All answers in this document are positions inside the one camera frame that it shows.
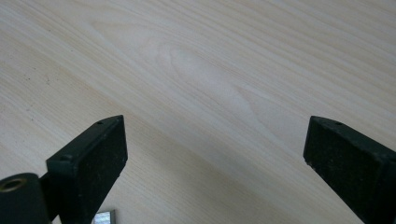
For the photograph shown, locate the blue hinged case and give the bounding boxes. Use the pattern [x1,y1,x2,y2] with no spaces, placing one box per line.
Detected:
[92,209,117,224]

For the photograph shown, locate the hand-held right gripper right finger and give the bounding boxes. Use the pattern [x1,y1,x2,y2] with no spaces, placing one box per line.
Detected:
[303,115,396,224]

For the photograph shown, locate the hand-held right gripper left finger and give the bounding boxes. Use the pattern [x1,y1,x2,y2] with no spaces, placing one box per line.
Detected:
[46,115,129,224]

